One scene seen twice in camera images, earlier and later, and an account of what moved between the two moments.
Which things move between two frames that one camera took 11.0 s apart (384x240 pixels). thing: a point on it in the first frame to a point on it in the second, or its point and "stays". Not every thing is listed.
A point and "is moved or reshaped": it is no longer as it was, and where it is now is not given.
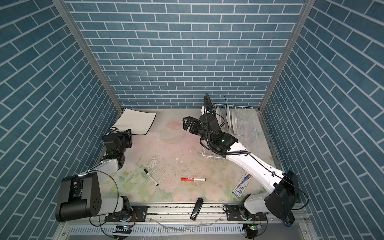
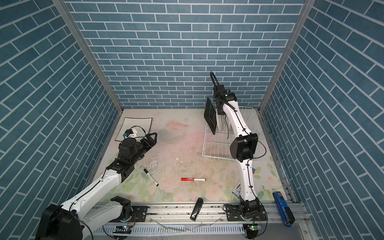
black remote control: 197,208 stays
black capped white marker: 151,177 stays
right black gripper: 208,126 to 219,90
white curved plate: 221,115 stays
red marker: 190,179 stays
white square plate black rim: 139,122 is moved or reshaped
